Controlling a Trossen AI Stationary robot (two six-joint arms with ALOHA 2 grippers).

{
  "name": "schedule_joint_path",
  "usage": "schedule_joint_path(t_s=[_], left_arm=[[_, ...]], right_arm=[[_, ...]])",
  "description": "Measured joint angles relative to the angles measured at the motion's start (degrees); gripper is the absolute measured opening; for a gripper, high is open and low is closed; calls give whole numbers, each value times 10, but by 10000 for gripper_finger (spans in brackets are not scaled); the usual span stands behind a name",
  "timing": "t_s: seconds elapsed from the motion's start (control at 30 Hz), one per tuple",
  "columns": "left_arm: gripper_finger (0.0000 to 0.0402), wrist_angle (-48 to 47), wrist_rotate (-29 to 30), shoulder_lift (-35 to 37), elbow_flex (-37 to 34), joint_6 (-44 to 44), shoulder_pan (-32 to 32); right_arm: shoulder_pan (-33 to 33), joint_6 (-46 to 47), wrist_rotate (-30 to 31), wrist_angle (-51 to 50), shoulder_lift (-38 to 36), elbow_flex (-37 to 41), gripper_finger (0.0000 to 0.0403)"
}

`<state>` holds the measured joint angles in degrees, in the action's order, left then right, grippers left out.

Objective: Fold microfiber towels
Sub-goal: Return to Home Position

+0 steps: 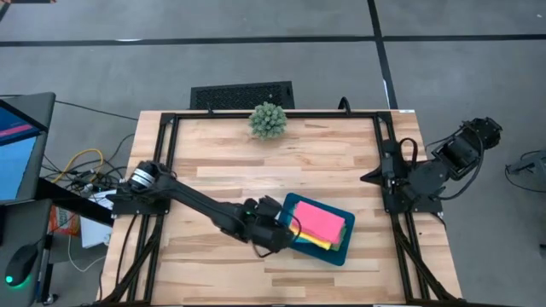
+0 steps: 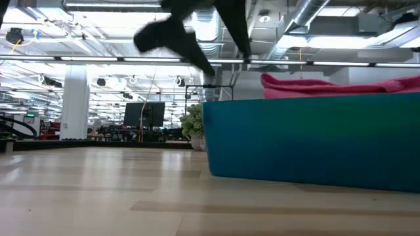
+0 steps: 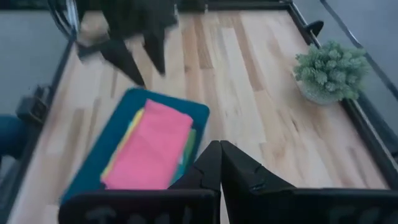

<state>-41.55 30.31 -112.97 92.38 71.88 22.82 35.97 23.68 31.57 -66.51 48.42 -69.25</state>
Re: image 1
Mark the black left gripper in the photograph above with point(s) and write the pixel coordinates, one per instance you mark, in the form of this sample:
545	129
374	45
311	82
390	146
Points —
268	226

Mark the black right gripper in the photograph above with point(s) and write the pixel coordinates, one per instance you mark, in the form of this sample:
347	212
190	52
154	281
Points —
399	177

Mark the yellow microfiber towel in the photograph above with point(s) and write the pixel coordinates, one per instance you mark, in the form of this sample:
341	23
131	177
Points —
313	242

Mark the pink microfiber towel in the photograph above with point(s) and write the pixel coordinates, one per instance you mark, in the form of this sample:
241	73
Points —
320	221

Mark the teal plastic bin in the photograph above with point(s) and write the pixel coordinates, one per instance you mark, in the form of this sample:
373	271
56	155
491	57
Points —
345	217

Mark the green microfiber towel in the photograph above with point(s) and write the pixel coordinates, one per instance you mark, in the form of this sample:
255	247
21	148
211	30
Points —
340	243

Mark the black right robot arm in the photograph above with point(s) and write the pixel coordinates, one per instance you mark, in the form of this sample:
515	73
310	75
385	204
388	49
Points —
452	158

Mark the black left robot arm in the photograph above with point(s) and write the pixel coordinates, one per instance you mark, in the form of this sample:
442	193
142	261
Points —
192	198

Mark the black clamp hook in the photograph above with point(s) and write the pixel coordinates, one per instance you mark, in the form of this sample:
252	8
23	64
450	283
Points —
344	99

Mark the artificial green potted plant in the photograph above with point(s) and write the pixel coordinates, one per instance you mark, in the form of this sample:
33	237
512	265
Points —
268	120

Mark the black perforated floor grille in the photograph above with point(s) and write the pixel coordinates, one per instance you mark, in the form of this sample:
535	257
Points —
239	96

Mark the black floor stand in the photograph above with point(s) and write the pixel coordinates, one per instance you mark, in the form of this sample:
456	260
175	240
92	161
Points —
533	164

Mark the white paper sheet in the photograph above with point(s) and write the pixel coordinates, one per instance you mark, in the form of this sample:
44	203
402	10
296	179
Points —
96	232

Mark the orange bag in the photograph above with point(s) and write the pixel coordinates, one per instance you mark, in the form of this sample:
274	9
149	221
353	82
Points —
64	221

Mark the black computer mouse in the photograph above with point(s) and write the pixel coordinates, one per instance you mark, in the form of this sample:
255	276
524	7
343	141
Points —
19	266

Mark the gray side desk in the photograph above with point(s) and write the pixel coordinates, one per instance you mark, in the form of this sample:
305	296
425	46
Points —
13	221

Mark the blue-lit computer screen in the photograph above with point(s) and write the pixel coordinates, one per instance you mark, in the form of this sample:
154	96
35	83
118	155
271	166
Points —
17	162

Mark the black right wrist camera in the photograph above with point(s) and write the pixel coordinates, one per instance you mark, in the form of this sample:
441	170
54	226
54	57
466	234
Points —
389	153

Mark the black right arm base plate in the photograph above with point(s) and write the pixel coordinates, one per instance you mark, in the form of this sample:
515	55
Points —
426	206

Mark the black metal table frame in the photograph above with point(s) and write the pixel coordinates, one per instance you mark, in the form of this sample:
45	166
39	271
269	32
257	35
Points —
298	115

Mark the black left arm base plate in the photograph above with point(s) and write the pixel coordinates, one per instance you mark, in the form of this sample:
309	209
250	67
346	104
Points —
141	206

